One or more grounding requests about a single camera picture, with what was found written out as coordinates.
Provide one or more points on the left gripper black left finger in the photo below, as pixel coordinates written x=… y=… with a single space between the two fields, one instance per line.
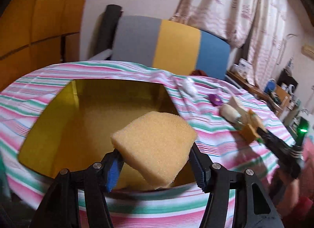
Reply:
x=60 y=205

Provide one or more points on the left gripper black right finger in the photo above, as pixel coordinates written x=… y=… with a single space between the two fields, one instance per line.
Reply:
x=253 y=207

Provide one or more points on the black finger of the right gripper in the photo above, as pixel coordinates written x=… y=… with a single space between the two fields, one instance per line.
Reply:
x=255 y=122
x=238 y=123

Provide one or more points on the yellow sponge block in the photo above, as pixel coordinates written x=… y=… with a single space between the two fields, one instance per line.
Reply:
x=248 y=133
x=157 y=145

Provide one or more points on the cream printed carton box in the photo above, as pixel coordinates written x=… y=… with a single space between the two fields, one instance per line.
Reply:
x=238 y=105

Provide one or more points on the purple fabric flower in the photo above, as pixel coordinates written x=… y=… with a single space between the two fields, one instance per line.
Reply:
x=215 y=100

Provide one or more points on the clear plastic bundle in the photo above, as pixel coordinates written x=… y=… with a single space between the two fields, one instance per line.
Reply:
x=189 y=87

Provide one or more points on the pink green striped bed sheet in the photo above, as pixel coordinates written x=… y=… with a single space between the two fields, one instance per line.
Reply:
x=24 y=100

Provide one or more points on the wooden side desk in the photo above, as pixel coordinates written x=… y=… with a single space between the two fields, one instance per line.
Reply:
x=284 y=97

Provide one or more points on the white box on desk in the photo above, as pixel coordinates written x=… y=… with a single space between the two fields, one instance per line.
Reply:
x=243 y=68

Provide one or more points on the dark red cloth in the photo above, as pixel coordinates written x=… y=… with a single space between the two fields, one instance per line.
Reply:
x=198 y=73

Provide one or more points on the gold metal tin box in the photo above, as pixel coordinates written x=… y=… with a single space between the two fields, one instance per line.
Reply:
x=74 y=130

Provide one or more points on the grey yellow blue headboard cushion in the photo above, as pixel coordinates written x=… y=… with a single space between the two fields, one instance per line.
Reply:
x=167 y=45

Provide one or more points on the beige patterned curtain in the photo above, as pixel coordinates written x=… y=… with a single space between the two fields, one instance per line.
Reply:
x=258 y=23

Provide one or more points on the black rolled mat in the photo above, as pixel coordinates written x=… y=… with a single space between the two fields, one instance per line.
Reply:
x=107 y=28

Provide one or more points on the orange wooden wardrobe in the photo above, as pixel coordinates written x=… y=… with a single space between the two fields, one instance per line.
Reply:
x=38 y=33

